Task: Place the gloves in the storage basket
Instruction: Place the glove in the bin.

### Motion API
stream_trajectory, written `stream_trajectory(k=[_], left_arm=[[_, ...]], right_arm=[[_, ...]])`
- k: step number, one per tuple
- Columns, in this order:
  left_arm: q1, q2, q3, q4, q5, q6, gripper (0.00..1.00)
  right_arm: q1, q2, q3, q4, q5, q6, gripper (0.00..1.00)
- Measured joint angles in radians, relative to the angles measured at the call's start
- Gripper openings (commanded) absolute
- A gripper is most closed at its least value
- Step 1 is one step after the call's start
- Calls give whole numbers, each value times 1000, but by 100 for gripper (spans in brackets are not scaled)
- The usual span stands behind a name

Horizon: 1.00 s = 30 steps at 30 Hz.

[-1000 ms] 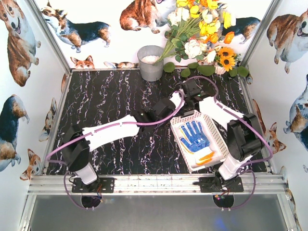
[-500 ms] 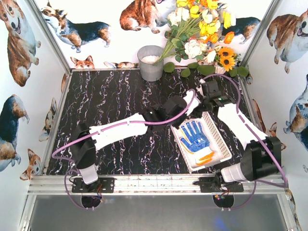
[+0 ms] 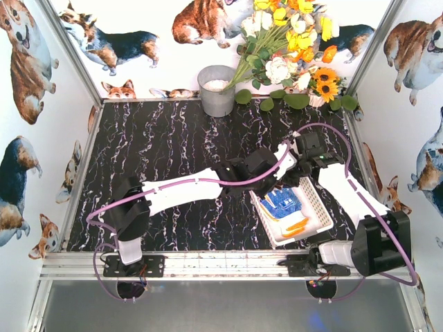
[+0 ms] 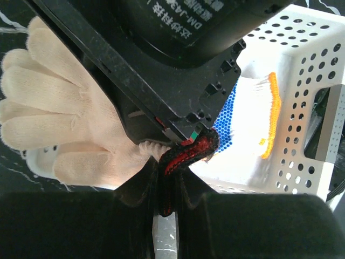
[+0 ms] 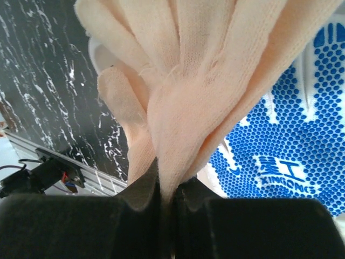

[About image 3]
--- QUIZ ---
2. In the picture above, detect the blue dotted glove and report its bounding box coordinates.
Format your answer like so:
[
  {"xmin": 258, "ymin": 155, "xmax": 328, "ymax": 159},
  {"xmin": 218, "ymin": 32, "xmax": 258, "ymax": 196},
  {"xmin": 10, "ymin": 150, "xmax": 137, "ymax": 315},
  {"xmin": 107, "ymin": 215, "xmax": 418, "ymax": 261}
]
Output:
[{"xmin": 260, "ymin": 187, "xmax": 309, "ymax": 239}]

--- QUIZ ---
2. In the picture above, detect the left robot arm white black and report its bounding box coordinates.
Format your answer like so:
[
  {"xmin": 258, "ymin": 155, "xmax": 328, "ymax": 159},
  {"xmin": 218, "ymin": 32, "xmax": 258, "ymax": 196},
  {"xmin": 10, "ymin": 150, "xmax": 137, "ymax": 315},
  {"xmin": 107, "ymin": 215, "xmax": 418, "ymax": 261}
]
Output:
[{"xmin": 108, "ymin": 145, "xmax": 296, "ymax": 266}]

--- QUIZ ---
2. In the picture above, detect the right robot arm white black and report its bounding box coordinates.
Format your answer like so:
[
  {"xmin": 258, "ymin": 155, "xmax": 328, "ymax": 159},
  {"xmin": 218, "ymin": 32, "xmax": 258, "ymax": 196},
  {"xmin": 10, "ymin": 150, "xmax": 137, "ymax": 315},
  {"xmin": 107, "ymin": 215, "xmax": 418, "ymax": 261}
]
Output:
[{"xmin": 284, "ymin": 132, "xmax": 412, "ymax": 277}]

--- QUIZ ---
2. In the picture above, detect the white perforated storage basket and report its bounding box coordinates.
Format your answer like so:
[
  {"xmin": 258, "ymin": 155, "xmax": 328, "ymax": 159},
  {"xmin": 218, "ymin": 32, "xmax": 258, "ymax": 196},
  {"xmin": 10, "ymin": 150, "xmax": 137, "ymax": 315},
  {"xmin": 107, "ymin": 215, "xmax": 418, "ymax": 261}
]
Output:
[{"xmin": 250, "ymin": 177, "xmax": 334, "ymax": 248}]

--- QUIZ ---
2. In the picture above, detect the sunflower pot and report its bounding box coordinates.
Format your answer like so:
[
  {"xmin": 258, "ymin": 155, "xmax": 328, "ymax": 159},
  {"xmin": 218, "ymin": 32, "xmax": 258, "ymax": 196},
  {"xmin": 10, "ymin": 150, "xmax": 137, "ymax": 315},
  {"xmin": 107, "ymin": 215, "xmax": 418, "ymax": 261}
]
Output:
[{"xmin": 307, "ymin": 66, "xmax": 347, "ymax": 107}]

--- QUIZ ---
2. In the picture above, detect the grey metal bucket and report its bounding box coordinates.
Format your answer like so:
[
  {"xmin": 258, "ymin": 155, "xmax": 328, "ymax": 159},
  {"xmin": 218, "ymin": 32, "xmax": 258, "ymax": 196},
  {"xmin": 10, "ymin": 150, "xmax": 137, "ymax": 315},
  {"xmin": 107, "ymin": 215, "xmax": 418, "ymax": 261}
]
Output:
[{"xmin": 197, "ymin": 65, "xmax": 235, "ymax": 118}]

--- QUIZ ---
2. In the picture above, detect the artificial flower bouquet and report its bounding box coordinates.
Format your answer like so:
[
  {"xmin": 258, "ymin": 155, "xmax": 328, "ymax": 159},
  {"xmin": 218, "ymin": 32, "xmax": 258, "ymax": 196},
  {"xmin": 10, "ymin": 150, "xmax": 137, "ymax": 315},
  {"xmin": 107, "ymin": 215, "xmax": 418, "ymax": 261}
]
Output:
[{"xmin": 225, "ymin": 1, "xmax": 340, "ymax": 89}]

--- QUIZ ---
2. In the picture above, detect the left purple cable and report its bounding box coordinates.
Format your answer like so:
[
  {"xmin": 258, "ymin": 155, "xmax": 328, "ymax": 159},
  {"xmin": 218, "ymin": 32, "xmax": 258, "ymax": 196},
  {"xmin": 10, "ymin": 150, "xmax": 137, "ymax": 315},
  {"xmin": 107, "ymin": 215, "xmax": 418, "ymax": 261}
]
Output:
[{"xmin": 85, "ymin": 140, "xmax": 291, "ymax": 239}]

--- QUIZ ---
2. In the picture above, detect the purple cable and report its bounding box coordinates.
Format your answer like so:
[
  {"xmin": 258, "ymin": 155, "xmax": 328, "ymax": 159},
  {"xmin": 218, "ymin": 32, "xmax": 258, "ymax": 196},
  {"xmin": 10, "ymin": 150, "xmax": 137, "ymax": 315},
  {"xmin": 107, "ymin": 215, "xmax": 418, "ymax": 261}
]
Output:
[
  {"xmin": 293, "ymin": 123, "xmax": 418, "ymax": 287},
  {"xmin": 85, "ymin": 140, "xmax": 291, "ymax": 239}
]

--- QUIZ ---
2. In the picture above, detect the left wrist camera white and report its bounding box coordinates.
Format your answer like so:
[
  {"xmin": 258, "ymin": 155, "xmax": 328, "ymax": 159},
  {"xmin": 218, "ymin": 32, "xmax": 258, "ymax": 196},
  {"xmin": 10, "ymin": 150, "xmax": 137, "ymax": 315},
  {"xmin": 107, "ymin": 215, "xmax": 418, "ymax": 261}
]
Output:
[{"xmin": 273, "ymin": 140, "xmax": 299, "ymax": 180}]

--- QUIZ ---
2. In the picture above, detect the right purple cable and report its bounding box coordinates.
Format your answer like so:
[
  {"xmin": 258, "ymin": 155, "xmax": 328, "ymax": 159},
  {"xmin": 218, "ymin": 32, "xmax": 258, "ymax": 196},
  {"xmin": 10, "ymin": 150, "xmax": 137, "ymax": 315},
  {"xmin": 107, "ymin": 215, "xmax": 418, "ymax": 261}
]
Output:
[{"xmin": 293, "ymin": 123, "xmax": 418, "ymax": 287}]

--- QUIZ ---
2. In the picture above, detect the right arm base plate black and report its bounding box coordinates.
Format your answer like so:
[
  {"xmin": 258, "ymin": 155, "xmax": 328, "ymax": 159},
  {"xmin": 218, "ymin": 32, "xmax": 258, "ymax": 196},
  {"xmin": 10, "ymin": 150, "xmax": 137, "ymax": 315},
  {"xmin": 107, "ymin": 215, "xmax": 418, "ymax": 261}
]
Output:
[{"xmin": 282, "ymin": 255, "xmax": 351, "ymax": 277}]

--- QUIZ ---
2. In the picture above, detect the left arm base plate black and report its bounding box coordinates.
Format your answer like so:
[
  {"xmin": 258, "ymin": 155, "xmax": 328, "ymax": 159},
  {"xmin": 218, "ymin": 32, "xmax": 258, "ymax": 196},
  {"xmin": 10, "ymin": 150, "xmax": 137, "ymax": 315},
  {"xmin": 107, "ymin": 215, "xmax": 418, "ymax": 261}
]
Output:
[{"xmin": 103, "ymin": 255, "xmax": 165, "ymax": 277}]

